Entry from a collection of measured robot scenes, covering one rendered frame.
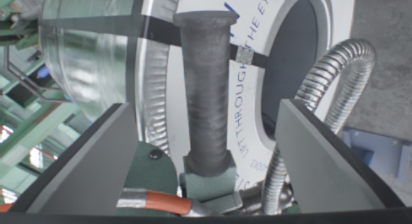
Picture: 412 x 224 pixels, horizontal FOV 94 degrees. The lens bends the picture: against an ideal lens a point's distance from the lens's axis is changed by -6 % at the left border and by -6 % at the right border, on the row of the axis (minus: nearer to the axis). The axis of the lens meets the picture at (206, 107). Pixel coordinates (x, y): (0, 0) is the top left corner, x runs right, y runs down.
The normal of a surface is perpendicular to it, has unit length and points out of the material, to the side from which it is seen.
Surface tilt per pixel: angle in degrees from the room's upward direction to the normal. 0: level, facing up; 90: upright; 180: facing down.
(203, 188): 58
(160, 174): 115
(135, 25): 47
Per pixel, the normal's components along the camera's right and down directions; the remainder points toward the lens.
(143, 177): -0.03, -0.86
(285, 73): -0.69, -0.01
